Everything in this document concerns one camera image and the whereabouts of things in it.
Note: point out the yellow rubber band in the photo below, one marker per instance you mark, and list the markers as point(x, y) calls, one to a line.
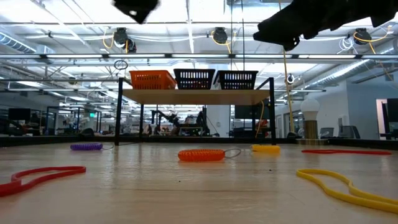
point(385, 206)

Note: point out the black background monitor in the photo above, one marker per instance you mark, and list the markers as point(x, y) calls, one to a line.
point(19, 114)

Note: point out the black plastic basket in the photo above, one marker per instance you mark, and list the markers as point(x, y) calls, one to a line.
point(236, 86)
point(194, 86)

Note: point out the orange plastic basket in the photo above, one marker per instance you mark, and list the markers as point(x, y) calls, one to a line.
point(149, 81)

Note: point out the red rubber band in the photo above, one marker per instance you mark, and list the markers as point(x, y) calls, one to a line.
point(7, 187)
point(345, 152)

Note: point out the white bulb lamp wooden base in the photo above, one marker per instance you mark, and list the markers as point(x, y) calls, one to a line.
point(310, 107)

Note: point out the silver ceiling duct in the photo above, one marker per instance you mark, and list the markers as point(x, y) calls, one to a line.
point(15, 43)

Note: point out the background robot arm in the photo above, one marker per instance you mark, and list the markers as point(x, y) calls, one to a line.
point(164, 119)
point(202, 123)

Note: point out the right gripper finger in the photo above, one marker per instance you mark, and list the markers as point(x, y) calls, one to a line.
point(280, 32)

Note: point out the black background screen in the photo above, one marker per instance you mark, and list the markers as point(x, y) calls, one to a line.
point(245, 112)

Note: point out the black aluminium table frame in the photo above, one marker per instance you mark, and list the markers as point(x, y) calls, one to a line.
point(46, 140)

